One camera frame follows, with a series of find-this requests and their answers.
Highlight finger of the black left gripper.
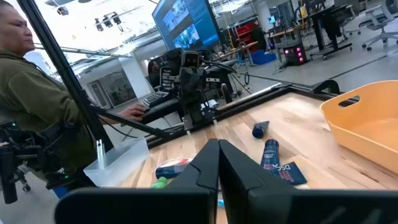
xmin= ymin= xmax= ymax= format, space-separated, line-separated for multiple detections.
xmin=200 ymin=105 xmax=218 ymax=124
xmin=183 ymin=107 xmax=200 ymax=130

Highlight large blue-screen monitor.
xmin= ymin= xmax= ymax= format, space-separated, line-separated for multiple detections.
xmin=151 ymin=0 xmax=222 ymax=52

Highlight person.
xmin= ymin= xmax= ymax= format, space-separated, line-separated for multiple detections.
xmin=146 ymin=59 xmax=162 ymax=90
xmin=251 ymin=19 xmax=268 ymax=52
xmin=0 ymin=0 xmax=122 ymax=187

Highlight white office chair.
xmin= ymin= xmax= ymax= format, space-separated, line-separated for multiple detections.
xmin=360 ymin=0 xmax=398 ymax=52

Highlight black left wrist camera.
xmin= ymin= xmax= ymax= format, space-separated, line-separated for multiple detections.
xmin=181 ymin=51 xmax=200 ymax=68

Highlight yellow plastic bin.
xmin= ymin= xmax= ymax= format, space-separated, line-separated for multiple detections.
xmin=319 ymin=80 xmax=398 ymax=175

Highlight red cabinet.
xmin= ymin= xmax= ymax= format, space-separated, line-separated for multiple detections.
xmin=234 ymin=23 xmax=257 ymax=44

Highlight wooden workbench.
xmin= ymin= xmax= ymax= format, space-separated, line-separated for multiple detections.
xmin=217 ymin=41 xmax=259 ymax=59

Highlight blue plastic crate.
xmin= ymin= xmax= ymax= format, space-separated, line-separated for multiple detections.
xmin=250 ymin=49 xmax=277 ymax=66

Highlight computer tower with pink lights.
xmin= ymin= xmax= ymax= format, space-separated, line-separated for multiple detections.
xmin=282 ymin=43 xmax=308 ymax=67

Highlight black aluminium table frame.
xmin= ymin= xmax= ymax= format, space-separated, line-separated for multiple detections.
xmin=145 ymin=79 xmax=358 ymax=147

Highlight person's hand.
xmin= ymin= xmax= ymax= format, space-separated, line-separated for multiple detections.
xmin=119 ymin=104 xmax=147 ymax=122

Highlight black diagonal frame strut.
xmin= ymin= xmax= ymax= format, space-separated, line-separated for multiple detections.
xmin=90 ymin=106 xmax=171 ymax=140

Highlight black keyboard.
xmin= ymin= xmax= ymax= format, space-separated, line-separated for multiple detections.
xmin=142 ymin=91 xmax=170 ymax=108

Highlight dark blue toiletry tube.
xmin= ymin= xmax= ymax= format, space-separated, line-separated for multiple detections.
xmin=251 ymin=120 xmax=271 ymax=139
xmin=270 ymin=161 xmax=308 ymax=186
xmin=154 ymin=164 xmax=189 ymax=180
xmin=260 ymin=139 xmax=280 ymax=170

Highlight black desk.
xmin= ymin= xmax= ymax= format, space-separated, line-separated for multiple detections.
xmin=306 ymin=2 xmax=354 ymax=62

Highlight green shampoo bottle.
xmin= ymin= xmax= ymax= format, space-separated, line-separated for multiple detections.
xmin=150 ymin=176 xmax=169 ymax=190

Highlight black frame post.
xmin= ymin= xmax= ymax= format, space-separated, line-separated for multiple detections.
xmin=17 ymin=0 xmax=114 ymax=153

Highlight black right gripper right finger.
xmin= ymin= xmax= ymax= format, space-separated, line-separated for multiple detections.
xmin=218 ymin=139 xmax=398 ymax=224

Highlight clear plastic bin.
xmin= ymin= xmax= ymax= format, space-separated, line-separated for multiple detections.
xmin=83 ymin=136 xmax=150 ymax=188

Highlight black ceiling track lights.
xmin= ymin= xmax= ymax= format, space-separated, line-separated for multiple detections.
xmin=95 ymin=11 xmax=123 ymax=32

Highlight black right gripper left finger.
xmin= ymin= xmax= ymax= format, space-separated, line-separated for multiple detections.
xmin=54 ymin=138 xmax=220 ymax=224

